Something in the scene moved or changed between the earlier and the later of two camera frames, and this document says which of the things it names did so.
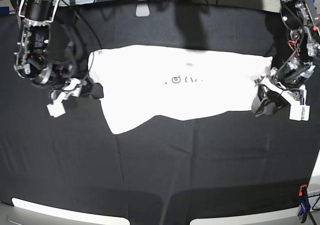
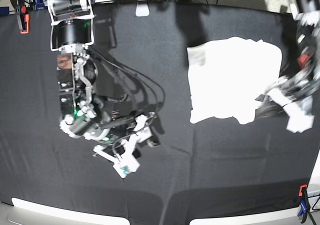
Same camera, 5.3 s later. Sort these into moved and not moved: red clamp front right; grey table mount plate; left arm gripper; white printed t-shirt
Moved: white printed t-shirt; left arm gripper
Not moved: red clamp front right; grey table mount plate
